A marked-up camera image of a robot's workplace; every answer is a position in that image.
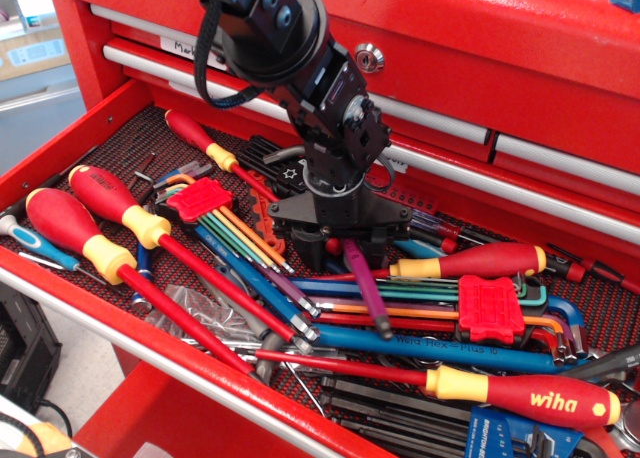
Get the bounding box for orange black tool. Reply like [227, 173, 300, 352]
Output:
[248, 188, 286, 255]

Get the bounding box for violet Allen key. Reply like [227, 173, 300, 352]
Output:
[342, 238, 393, 341]

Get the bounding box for long blue Allen key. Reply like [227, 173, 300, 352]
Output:
[316, 324, 588, 374]

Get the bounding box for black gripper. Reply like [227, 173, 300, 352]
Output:
[269, 185, 412, 272]

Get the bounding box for slim red yellow screwdriver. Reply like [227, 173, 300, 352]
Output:
[164, 110, 279, 203]

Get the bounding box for large red yellow screwdriver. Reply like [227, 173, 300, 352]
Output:
[26, 188, 259, 379]

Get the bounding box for small red black screwdriver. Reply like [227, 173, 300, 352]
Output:
[547, 243, 639, 295]

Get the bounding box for black box on floor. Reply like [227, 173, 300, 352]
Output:
[1, 283, 62, 413]

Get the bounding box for white Markers label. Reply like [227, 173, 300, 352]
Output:
[160, 36, 228, 70]

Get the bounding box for blue Brighton hex key holder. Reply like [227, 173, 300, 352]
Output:
[464, 407, 584, 458]

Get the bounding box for red holder allen set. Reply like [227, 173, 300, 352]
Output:
[292, 272, 590, 364]
[152, 173, 321, 319]

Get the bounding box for black long hex keys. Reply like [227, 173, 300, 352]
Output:
[320, 378, 471, 457]

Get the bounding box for blue white handle screwdriver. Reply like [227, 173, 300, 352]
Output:
[1, 215, 106, 285]

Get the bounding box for white drawer label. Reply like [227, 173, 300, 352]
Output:
[384, 152, 408, 174]

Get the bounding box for red holder Allen set left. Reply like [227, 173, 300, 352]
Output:
[152, 173, 321, 319]

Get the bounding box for red bit holder strip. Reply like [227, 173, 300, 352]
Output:
[367, 167, 439, 215]

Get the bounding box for red holder Allen set right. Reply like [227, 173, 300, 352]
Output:
[292, 272, 590, 364]

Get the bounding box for blue Allen key left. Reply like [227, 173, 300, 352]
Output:
[194, 225, 320, 343]

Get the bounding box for blue handle tool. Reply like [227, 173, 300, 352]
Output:
[394, 240, 446, 259]

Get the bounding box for red yellow screwdriver right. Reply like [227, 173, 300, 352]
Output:
[304, 242, 548, 282]

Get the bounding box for red tool chest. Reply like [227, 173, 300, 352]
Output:
[0, 0, 640, 458]

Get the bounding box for silver chest lock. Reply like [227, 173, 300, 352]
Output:
[354, 43, 385, 73]

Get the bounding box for clear handle tester screwdriver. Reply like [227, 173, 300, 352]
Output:
[411, 210, 460, 240]

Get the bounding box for wiha red yellow screwdriver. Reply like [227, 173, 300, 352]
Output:
[255, 350, 622, 430]

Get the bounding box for black torx key holder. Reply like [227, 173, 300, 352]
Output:
[236, 135, 307, 198]

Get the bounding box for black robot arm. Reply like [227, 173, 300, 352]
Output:
[195, 0, 411, 270]

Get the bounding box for small blue tool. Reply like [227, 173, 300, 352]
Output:
[130, 242, 154, 314]

